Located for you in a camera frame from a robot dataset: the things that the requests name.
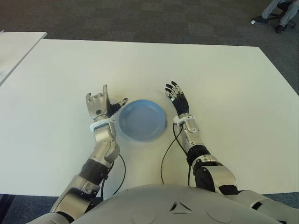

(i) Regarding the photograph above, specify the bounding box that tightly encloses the seated person in grey trousers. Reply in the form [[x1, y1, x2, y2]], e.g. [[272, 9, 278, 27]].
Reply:
[[261, 0, 299, 33]]

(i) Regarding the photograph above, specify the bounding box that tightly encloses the white side table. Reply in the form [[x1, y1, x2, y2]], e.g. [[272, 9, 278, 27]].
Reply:
[[0, 31, 48, 86]]

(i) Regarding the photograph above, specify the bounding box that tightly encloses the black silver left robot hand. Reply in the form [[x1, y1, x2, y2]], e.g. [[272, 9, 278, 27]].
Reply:
[[85, 84, 128, 121]]

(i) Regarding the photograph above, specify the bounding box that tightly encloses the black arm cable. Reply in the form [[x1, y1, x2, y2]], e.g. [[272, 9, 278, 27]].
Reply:
[[100, 154, 127, 202], [160, 123, 196, 187]]

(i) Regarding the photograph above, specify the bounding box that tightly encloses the grey robot torso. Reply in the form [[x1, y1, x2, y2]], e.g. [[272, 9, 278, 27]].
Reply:
[[30, 183, 285, 224]]

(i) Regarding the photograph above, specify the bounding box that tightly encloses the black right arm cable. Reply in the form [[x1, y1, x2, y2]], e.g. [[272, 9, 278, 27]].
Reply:
[[160, 123, 196, 187]]

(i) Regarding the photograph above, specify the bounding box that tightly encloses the blue round plate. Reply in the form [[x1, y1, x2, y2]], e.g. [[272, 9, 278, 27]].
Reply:
[[118, 99, 167, 142]]

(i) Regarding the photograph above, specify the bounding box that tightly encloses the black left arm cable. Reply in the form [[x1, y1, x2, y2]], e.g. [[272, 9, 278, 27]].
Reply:
[[100, 154, 127, 202]]

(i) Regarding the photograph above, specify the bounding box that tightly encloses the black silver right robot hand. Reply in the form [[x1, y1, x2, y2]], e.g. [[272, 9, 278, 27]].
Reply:
[[164, 81, 190, 116]]

